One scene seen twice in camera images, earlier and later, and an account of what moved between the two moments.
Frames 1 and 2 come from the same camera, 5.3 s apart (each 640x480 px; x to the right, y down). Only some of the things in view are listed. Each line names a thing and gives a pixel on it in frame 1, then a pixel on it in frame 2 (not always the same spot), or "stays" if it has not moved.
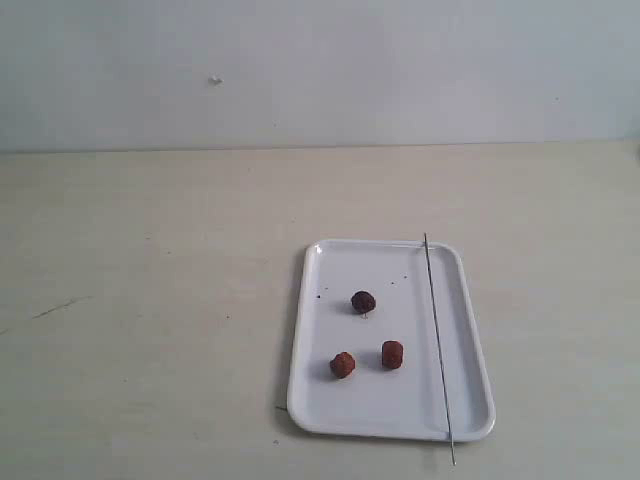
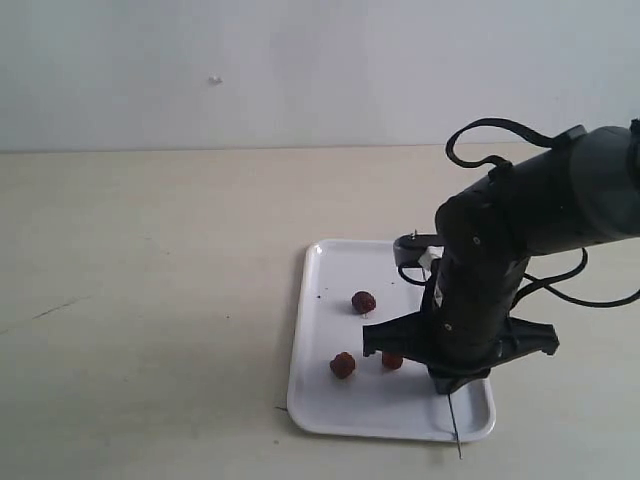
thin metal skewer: [439, 352] to [458, 446]
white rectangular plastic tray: [366, 355] stays
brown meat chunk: [392, 354] stays
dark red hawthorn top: [363, 302] stays
